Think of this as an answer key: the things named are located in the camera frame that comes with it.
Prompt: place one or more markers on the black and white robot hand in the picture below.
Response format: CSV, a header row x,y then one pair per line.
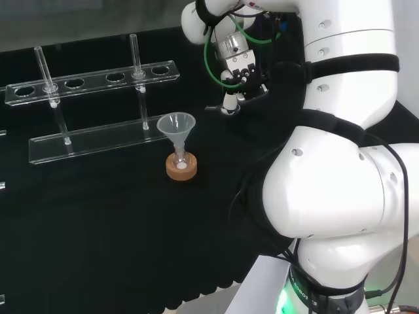
x,y
245,76

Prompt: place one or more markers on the clear glass weighing funnel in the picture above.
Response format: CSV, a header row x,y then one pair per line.
x,y
214,107

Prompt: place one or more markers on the translucent plastic funnel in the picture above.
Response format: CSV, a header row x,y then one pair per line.
x,y
175,126

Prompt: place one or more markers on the clear acrylic funnel stand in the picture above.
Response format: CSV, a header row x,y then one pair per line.
x,y
91,140

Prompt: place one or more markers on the small round-bottom glass flask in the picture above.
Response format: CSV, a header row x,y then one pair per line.
x,y
180,162

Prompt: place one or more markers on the black bench cloth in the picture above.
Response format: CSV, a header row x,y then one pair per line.
x,y
98,229

